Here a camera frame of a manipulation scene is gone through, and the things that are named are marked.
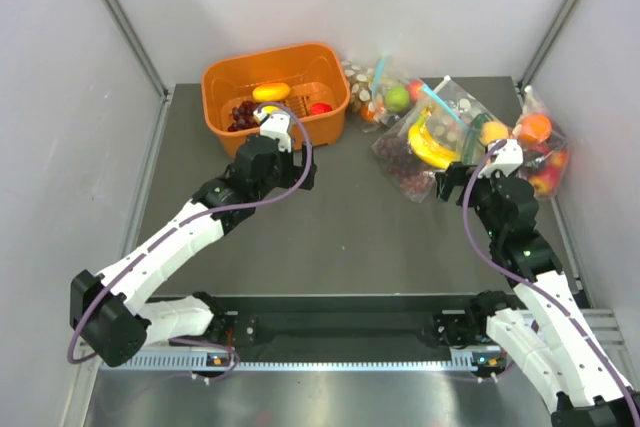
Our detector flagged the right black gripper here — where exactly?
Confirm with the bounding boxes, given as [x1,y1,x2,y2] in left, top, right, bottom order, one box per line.
[435,161,508,240]

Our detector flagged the yellow fake banana bunch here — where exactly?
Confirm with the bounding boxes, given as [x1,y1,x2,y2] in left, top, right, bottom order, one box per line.
[408,103,459,170]

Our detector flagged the blue zip top bag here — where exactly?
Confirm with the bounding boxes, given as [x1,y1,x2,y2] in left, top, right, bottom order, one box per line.
[372,76,501,203]

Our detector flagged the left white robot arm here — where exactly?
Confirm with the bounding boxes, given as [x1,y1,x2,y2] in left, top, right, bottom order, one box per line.
[70,135,316,367]

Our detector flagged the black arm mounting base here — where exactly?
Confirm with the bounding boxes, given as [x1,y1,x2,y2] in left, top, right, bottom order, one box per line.
[170,294,489,358]

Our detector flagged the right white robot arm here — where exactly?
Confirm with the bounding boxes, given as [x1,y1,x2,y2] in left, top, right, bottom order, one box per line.
[436,162,639,426]

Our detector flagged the white zip bag with fruit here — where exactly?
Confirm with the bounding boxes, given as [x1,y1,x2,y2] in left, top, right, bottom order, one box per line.
[454,94,511,165]

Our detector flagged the red fake tomato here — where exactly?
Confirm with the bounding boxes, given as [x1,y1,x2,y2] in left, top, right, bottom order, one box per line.
[310,102,332,116]

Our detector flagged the yellow fake lemon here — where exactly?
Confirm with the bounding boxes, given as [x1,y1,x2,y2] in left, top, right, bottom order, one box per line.
[253,105,280,125]

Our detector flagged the right bag with orange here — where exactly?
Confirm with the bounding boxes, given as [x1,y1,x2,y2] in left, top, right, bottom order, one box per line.
[512,85,569,199]

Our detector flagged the purple fake grapes in basket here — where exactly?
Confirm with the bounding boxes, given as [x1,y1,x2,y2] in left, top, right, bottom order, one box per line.
[227,100,259,132]

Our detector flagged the yellow fake mango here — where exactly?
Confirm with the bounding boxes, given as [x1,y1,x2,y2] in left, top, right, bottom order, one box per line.
[252,82,291,103]

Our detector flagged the back bag with green apple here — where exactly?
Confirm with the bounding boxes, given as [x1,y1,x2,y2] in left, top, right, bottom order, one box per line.
[341,56,433,133]

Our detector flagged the orange plastic basket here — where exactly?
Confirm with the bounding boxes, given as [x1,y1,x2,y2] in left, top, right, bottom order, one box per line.
[201,43,350,155]

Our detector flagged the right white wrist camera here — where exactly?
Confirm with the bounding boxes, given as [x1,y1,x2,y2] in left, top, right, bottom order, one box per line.
[480,138,524,178]

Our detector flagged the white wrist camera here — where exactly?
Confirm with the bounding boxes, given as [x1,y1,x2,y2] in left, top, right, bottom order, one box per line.
[480,138,524,178]
[259,107,294,153]

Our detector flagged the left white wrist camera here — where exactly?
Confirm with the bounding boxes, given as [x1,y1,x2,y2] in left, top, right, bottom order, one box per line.
[259,107,294,153]

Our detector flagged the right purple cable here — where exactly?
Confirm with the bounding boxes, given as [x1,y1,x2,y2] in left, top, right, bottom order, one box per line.
[460,139,640,408]

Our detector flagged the purple cable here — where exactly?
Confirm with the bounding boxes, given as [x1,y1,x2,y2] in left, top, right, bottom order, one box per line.
[460,139,640,408]
[67,101,315,366]

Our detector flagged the grey slotted cable duct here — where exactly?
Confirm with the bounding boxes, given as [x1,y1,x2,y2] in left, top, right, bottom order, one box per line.
[99,350,506,372]

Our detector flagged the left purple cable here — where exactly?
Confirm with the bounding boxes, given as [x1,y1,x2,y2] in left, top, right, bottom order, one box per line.
[67,101,315,366]

